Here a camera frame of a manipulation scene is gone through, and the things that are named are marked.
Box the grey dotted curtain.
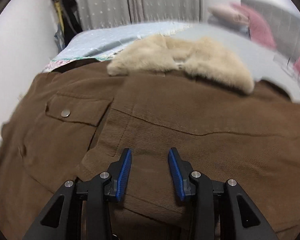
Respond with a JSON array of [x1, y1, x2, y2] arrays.
[[71, 0, 203, 32]]

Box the beige pillow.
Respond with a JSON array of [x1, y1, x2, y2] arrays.
[[207, 5, 249, 25]]

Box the yellow umbrella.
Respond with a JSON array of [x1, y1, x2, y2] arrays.
[[51, 0, 65, 25]]

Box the brown corduroy fur-collar jacket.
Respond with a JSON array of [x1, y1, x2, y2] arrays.
[[0, 35, 300, 240]]

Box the light blue bed sheet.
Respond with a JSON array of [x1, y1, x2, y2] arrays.
[[57, 21, 300, 103]]

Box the pink pillow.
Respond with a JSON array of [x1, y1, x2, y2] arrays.
[[230, 2, 277, 49]]

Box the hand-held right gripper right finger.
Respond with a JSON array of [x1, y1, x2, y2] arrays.
[[168, 147, 279, 240]]

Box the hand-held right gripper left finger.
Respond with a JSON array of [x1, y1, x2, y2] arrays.
[[22, 148, 132, 240]]

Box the black bag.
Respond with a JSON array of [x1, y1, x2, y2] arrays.
[[61, 0, 83, 34]]

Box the grey pillow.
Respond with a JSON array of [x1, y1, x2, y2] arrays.
[[241, 0, 300, 63]]

